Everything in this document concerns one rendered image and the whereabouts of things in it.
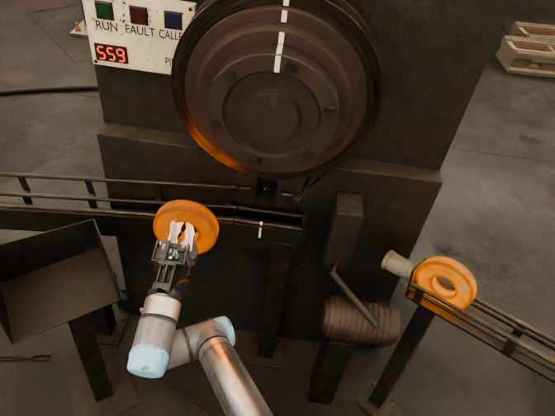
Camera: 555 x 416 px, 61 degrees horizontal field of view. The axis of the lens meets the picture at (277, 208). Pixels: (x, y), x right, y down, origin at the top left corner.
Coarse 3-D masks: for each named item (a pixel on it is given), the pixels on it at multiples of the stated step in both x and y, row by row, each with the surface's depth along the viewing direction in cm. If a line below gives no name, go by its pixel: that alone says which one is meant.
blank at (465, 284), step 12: (432, 264) 122; (444, 264) 120; (456, 264) 119; (420, 276) 127; (432, 276) 124; (444, 276) 121; (456, 276) 119; (468, 276) 118; (432, 288) 126; (444, 288) 128; (456, 288) 121; (468, 288) 118; (456, 300) 123; (468, 300) 120
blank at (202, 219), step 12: (168, 204) 109; (180, 204) 108; (192, 204) 108; (156, 216) 109; (168, 216) 109; (180, 216) 108; (192, 216) 108; (204, 216) 108; (156, 228) 112; (168, 228) 111; (204, 228) 110; (216, 228) 111; (180, 240) 114; (204, 240) 113; (204, 252) 116
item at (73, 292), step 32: (96, 224) 125; (0, 256) 119; (32, 256) 124; (64, 256) 129; (96, 256) 131; (0, 288) 119; (32, 288) 123; (64, 288) 124; (96, 288) 124; (0, 320) 106; (32, 320) 117; (64, 320) 117; (96, 352) 143; (96, 384) 154; (128, 384) 167
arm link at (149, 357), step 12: (144, 324) 93; (156, 324) 93; (168, 324) 94; (144, 336) 92; (156, 336) 92; (168, 336) 94; (132, 348) 91; (144, 348) 90; (156, 348) 91; (168, 348) 93; (132, 360) 90; (144, 360) 89; (156, 360) 90; (168, 360) 93; (132, 372) 91; (144, 372) 90; (156, 372) 90
